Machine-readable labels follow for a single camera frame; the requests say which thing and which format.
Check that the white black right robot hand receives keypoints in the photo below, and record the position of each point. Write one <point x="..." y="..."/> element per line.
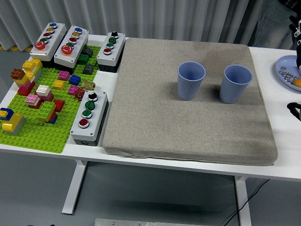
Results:
<point x="298" y="54"/>

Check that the blue ribbed plastic cup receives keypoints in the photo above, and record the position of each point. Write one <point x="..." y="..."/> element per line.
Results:
<point x="232" y="89"/>
<point x="188" y="89"/>

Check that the light blue plate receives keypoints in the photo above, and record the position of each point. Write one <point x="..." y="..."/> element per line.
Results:
<point x="283" y="61"/>

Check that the small orange item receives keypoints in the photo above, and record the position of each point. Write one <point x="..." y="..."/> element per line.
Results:
<point x="297" y="82"/>

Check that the grey-brown fabric mat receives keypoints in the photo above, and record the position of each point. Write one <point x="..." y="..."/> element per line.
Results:
<point x="152" y="106"/>

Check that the white table leg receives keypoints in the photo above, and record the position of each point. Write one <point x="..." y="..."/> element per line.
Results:
<point x="75" y="186"/>
<point x="243" y="202"/>

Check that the white pleated curtain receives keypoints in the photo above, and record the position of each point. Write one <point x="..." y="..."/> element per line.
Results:
<point x="141" y="18"/>

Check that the grey four-button control box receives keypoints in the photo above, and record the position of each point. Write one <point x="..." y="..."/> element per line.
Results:
<point x="116" y="51"/>
<point x="96" y="120"/>

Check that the dark grey curved piece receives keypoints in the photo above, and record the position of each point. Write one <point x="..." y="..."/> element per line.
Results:
<point x="88" y="51"/>

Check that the grey sloped toy brick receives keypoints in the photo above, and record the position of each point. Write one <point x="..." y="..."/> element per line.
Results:
<point x="88" y="69"/>

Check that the brass pipe fitting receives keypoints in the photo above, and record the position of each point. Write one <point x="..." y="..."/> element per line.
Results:
<point x="88" y="85"/>

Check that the dark green toy brick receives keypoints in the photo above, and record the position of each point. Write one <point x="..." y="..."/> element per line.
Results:
<point x="83" y="59"/>

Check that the grey five-button control box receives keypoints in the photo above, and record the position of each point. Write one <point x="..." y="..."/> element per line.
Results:
<point x="75" y="49"/>
<point x="50" y="44"/>

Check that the blue toy brick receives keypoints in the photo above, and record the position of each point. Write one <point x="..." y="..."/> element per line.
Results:
<point x="74" y="79"/>

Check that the magenta toy brick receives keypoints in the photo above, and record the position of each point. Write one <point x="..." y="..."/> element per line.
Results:
<point x="64" y="75"/>
<point x="73" y="90"/>

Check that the yellow toy brick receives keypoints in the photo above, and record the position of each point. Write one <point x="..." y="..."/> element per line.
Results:
<point x="58" y="85"/>

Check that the red toy brick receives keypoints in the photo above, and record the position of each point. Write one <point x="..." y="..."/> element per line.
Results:
<point x="59" y="105"/>

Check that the white pink brick stack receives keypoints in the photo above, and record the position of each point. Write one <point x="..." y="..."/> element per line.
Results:
<point x="44" y="92"/>

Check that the green orange blue brick stack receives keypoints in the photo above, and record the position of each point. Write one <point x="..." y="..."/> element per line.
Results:
<point x="46" y="111"/>

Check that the pink red brick stack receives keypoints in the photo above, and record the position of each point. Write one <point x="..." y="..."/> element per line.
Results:
<point x="33" y="100"/>

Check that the yellow white red brick tower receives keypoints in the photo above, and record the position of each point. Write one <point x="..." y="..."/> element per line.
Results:
<point x="29" y="80"/>

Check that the green studded baseplate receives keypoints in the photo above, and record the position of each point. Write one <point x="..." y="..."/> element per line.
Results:
<point x="35" y="139"/>

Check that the brown toy brick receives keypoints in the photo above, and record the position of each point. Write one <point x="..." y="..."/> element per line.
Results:
<point x="17" y="74"/>

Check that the blue yellow grey brick stack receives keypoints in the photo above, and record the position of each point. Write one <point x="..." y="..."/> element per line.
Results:
<point x="13" y="122"/>

